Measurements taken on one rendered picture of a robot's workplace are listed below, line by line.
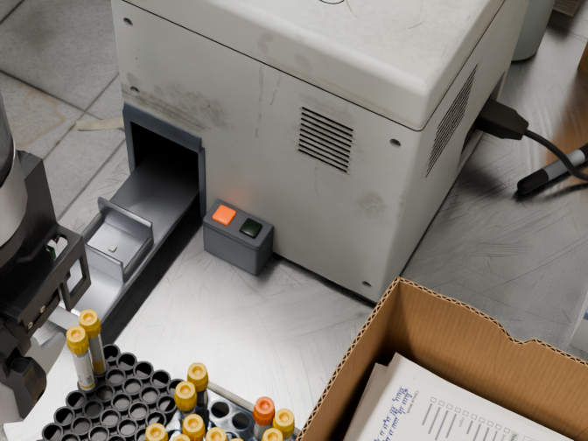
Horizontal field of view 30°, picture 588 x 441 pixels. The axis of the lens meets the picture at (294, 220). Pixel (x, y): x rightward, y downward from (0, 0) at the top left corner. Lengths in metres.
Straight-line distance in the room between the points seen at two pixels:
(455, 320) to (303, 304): 0.19
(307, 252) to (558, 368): 0.26
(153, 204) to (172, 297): 0.09
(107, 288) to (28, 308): 0.37
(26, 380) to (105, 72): 1.78
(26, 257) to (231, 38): 0.30
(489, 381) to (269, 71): 0.31
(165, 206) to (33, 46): 1.45
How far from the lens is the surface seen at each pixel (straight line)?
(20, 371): 0.62
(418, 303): 0.87
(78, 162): 2.22
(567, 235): 1.10
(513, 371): 0.90
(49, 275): 0.61
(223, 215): 1.00
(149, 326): 1.00
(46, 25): 2.48
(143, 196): 1.03
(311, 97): 0.84
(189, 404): 0.84
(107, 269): 0.98
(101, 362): 0.94
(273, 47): 0.82
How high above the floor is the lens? 1.75
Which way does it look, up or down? 55 degrees down
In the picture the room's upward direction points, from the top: 5 degrees clockwise
